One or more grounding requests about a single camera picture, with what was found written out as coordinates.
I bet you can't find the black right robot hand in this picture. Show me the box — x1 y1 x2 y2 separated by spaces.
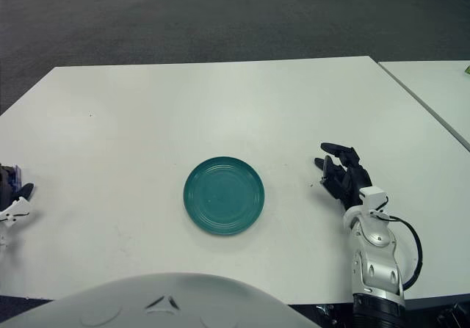
314 142 389 215

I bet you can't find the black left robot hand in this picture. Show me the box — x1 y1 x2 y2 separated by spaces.
0 163 36 229

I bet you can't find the blue gum pack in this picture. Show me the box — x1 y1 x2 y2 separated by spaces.
7 164 21 193

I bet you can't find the teal round plate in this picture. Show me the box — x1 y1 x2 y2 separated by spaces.
183 156 265 236

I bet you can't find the adjacent white table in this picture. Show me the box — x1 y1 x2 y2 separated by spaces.
377 59 470 153

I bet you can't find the grey robot torso shell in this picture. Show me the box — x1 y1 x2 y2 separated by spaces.
0 272 313 328

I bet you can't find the dark equipment under table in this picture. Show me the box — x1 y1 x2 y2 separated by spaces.
436 300 470 328

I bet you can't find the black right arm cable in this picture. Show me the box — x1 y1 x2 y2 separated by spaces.
370 212 423 292

